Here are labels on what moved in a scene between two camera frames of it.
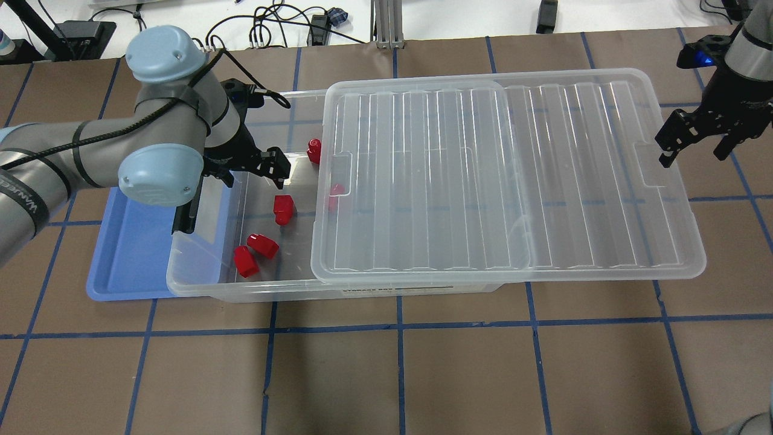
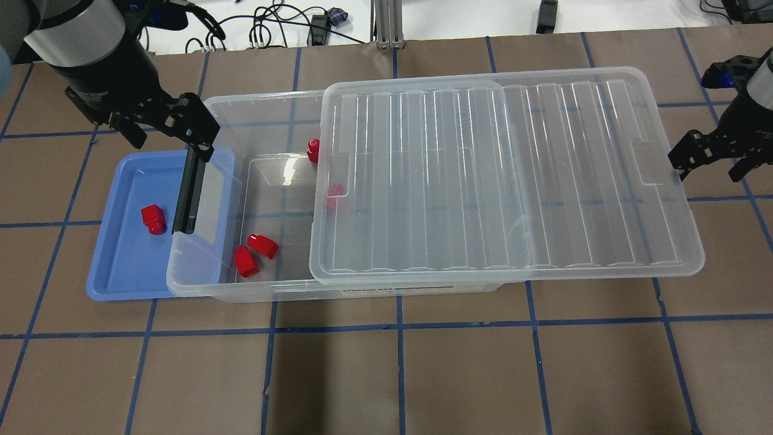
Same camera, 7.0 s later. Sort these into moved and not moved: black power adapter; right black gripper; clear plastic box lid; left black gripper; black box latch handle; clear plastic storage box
Moved: right black gripper; left black gripper
Not moved: clear plastic storage box; clear plastic box lid; black power adapter; black box latch handle
